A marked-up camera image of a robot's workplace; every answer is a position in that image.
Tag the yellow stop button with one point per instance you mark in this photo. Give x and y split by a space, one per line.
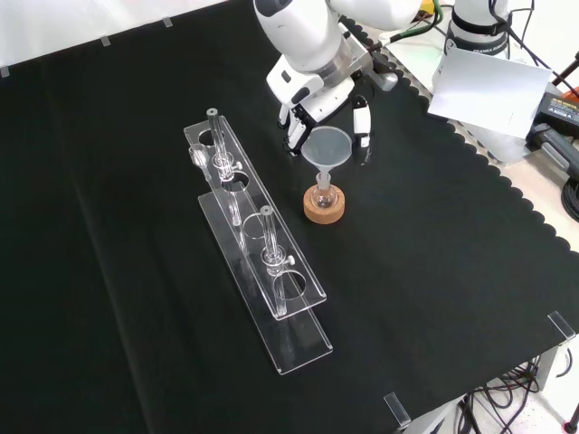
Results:
426 6

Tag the black cloth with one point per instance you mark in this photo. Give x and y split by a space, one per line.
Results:
429 226

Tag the translucent plastic funnel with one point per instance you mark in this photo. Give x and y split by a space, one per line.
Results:
326 144

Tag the glass round-bottom flask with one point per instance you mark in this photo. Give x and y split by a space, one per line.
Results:
324 200

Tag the white card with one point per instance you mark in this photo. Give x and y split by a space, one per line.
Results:
488 90

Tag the glass weighing funnel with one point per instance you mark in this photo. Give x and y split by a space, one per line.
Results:
197 157

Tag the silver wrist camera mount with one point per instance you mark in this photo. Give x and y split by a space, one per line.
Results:
383 80

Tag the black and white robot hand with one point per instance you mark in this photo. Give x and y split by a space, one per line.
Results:
312 90

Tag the clear acrylic funnel stand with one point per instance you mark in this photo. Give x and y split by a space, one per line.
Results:
299 347

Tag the clear cloth clip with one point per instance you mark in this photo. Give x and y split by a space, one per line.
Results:
562 326
5 72
168 21
105 41
398 409

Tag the black and orange power supply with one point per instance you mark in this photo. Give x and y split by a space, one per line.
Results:
559 110

